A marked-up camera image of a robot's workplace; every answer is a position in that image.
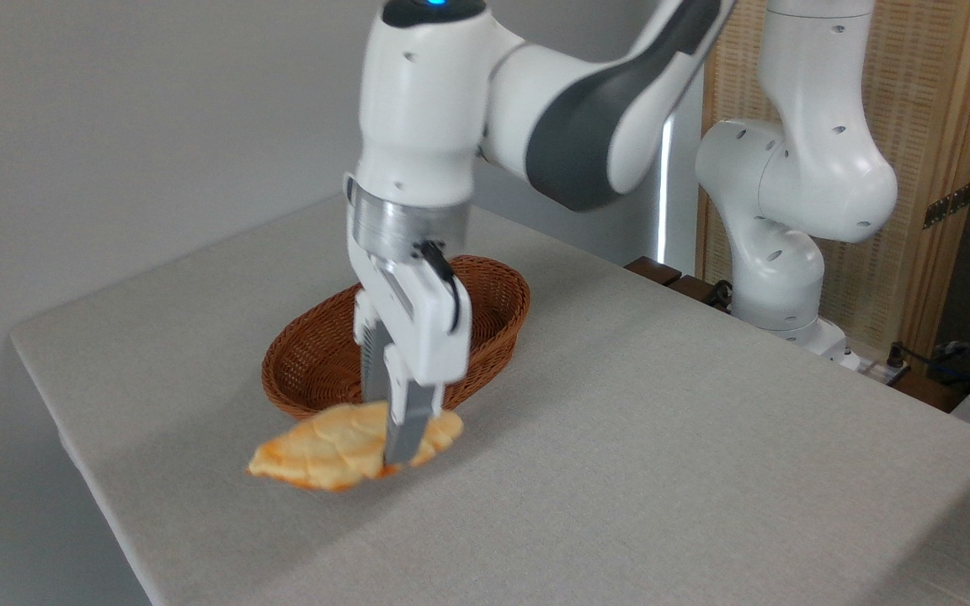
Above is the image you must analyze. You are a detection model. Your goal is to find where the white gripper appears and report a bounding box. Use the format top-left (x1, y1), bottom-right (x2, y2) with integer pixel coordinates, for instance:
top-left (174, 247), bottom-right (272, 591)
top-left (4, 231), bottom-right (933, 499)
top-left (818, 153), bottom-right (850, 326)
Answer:
top-left (347, 236), bottom-right (474, 466)

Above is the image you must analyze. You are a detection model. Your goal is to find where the golden scored bread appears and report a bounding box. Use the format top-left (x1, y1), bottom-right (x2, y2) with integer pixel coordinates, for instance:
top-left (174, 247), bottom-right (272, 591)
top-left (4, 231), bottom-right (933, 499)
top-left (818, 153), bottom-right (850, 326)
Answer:
top-left (248, 401), bottom-right (465, 494)

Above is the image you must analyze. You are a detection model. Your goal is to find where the brown woven wicker basket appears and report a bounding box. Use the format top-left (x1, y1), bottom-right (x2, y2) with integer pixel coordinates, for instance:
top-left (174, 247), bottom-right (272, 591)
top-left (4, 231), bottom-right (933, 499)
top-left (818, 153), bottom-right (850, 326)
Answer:
top-left (262, 255), bottom-right (531, 422)

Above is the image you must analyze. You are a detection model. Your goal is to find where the grey tablecloth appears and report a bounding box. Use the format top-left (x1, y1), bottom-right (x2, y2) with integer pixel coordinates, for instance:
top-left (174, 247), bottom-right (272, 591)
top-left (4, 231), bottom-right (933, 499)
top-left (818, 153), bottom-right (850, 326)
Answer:
top-left (9, 195), bottom-right (970, 606)

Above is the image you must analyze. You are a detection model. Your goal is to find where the dark brown wooden block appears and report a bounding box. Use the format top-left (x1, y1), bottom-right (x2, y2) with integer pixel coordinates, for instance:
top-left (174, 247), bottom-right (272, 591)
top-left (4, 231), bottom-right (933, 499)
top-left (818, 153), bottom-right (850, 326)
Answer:
top-left (624, 256), bottom-right (683, 288)
top-left (669, 274), bottom-right (720, 307)

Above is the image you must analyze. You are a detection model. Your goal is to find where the brown wooden board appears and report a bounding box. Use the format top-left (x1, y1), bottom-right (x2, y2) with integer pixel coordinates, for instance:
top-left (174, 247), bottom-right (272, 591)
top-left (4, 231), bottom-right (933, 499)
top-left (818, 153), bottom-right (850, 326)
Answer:
top-left (896, 370), bottom-right (970, 414)

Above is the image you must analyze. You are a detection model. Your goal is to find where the brass screen hinge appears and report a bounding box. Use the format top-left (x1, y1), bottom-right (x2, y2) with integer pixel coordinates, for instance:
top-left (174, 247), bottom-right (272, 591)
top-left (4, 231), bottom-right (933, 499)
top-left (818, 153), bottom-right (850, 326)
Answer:
top-left (923, 181), bottom-right (970, 230)

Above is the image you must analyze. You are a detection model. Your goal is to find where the wood and rattan folding screen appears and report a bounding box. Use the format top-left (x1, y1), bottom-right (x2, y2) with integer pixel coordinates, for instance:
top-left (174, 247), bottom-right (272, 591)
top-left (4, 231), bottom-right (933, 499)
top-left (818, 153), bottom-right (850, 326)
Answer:
top-left (696, 0), bottom-right (970, 363)

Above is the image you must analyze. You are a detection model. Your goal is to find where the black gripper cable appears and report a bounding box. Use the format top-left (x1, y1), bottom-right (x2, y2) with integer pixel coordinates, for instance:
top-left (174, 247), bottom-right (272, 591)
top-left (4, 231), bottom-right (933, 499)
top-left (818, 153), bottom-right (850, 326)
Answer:
top-left (416, 240), bottom-right (463, 334)

